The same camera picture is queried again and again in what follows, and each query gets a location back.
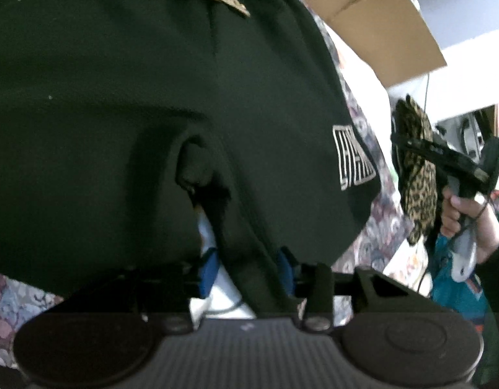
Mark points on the white printed bed sheet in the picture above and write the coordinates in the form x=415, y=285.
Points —
x=382, y=244

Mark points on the brown cardboard box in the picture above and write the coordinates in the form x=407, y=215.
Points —
x=391, y=36

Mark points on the leopard print garment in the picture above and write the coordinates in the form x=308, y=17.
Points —
x=417, y=177

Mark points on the black knit shorts patterned sides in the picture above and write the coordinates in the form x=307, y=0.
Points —
x=119, y=118

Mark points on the teal patterned garment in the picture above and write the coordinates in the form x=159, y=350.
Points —
x=479, y=294

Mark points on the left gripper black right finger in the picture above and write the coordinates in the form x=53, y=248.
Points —
x=311, y=286

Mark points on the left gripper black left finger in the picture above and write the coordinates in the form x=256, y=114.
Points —
x=201, y=280

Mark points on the person's right hand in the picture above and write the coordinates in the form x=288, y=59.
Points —
x=454, y=208

